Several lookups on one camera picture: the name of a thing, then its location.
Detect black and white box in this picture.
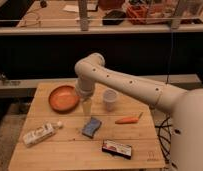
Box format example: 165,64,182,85
102,140,132,159

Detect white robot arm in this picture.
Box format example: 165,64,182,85
75,53,203,171

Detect blue sponge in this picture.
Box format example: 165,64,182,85
82,117,102,138

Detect white plastic bottle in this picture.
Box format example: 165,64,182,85
22,121,63,147

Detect metal clamp at left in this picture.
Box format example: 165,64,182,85
0,73,20,86

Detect black object on shelf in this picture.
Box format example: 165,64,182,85
102,10,126,25

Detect metal vertical post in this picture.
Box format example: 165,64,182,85
78,0,88,31

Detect orange crate on shelf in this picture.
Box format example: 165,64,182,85
126,5,147,25

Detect orange wooden bowl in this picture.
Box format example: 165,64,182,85
48,85,80,112

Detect black cables on floor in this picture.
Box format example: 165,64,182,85
154,114,174,171

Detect orange toy carrot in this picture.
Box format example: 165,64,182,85
115,112,143,124

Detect white paper on shelf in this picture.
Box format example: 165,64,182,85
63,5,79,13

